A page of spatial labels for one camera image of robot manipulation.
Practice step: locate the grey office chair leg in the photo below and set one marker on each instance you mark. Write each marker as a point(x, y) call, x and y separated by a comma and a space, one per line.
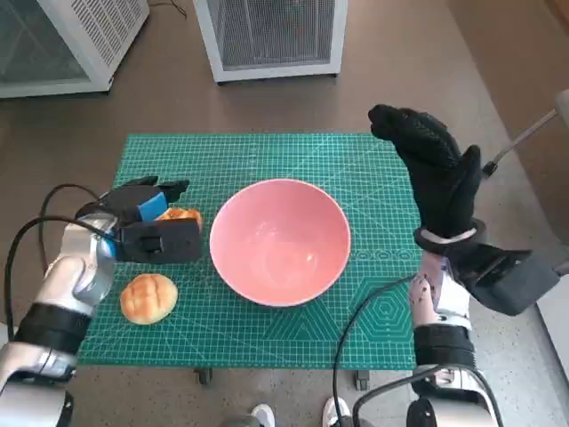
point(520, 140)

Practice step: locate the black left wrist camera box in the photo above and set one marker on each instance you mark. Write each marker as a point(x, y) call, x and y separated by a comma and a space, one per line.
point(164, 242)

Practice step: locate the round toy bread bun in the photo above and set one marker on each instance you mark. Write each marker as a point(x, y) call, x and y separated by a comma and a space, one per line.
point(149, 298)

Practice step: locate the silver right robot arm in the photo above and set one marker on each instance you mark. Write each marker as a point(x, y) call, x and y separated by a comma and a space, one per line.
point(444, 338)

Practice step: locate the black table caster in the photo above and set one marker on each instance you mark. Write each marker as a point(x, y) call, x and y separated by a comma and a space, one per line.
point(203, 377)
point(362, 380)

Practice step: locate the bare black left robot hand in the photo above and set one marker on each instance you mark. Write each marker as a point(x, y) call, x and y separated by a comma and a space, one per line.
point(129, 204)

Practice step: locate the rectangular toy bread slice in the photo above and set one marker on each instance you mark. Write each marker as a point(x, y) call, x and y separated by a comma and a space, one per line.
point(180, 215)

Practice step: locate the white cabinet with vent panel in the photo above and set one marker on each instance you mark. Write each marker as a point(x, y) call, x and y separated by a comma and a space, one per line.
point(66, 40)

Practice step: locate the green cutting mat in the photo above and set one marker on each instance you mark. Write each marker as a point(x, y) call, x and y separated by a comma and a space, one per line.
point(249, 155)

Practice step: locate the white shoe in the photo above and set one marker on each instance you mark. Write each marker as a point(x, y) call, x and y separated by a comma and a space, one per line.
point(333, 411)
point(264, 416)

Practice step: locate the pink bowl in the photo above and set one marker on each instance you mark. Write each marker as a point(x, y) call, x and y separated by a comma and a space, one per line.
point(280, 244)

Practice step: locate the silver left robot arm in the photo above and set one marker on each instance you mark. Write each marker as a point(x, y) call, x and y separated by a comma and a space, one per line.
point(66, 276)

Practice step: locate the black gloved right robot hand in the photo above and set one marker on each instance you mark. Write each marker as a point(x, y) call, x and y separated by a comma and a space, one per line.
point(440, 178)

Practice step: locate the white side table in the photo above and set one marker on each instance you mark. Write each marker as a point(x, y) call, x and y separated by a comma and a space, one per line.
point(555, 329)

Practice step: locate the white mesh door cabinet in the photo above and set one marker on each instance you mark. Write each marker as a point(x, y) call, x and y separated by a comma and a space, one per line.
point(271, 35)

